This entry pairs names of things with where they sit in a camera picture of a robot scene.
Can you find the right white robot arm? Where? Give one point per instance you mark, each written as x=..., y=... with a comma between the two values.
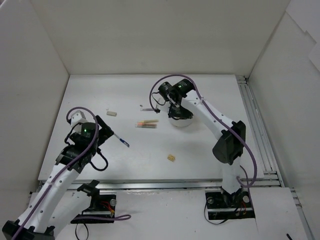
x=182, y=102

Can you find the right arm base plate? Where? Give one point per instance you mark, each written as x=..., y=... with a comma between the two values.
x=221, y=207

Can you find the white round divided organizer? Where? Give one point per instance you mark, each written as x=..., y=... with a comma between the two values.
x=180, y=119

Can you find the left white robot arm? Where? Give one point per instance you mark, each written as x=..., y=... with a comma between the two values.
x=42, y=220

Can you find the orange tip brown marker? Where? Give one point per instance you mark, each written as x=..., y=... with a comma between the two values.
x=148, y=124

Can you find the beige eraser block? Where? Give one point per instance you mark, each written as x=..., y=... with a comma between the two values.
x=111, y=113

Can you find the dark pen in clear sleeve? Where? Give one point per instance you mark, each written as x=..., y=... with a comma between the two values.
x=148, y=109

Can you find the aluminium frame rail front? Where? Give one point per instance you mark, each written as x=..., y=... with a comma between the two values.
x=271, y=181

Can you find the aluminium frame rail right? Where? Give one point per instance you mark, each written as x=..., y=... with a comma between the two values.
x=265, y=149

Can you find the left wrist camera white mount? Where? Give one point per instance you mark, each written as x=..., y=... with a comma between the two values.
x=77, y=117

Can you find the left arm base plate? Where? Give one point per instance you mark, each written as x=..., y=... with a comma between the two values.
x=101, y=212

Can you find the blue ballpoint pen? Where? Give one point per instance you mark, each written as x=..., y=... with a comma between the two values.
x=121, y=140

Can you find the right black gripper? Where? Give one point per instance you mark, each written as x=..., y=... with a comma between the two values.
x=177, y=113

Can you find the aluminium frame rail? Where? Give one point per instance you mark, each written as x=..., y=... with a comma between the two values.
x=265, y=149
x=271, y=181

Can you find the green grey marker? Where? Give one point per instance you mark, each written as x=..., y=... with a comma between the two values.
x=146, y=126

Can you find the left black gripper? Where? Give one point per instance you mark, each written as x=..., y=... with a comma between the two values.
x=105, y=129

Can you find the small wooden clip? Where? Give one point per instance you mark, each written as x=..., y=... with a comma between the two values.
x=171, y=158

